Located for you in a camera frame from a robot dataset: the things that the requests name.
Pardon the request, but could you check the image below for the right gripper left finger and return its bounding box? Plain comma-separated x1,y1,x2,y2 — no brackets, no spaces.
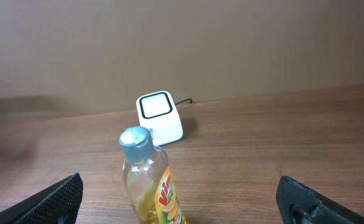
0,173,83,224

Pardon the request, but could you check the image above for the yellow dish soap bottle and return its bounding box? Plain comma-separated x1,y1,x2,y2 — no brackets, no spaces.
119,126,188,224

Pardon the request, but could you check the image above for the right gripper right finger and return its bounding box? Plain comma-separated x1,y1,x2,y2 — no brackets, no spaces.
276,176,364,224

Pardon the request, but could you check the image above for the white barcode scanner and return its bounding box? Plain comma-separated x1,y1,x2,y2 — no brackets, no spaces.
136,91,184,146

